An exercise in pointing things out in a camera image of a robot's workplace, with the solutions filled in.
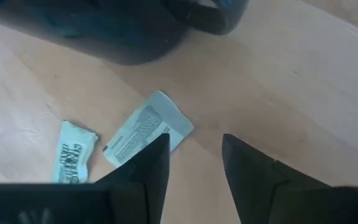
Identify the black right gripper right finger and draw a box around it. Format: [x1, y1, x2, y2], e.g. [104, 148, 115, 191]
[222, 133, 358, 224]

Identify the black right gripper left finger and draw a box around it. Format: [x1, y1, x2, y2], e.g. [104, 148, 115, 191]
[0, 133, 171, 224]

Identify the green white sweetener packet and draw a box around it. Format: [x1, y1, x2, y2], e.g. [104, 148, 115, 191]
[51, 120, 99, 185]
[102, 90, 195, 168]

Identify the black round bowl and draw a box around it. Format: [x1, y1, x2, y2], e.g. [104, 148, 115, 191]
[42, 0, 250, 66]

